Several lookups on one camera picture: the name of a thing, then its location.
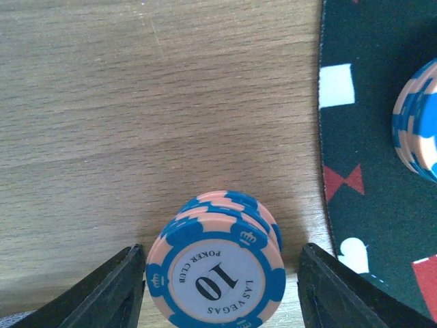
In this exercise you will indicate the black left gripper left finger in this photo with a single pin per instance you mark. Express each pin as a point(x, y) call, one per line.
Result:
point(110, 296)

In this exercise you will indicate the blue 10 chip stack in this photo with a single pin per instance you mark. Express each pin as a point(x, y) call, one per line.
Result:
point(218, 263)

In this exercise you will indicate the round red black poker mat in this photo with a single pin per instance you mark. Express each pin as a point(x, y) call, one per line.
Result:
point(368, 52)

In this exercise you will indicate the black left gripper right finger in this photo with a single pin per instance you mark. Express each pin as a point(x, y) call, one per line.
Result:
point(333, 295)

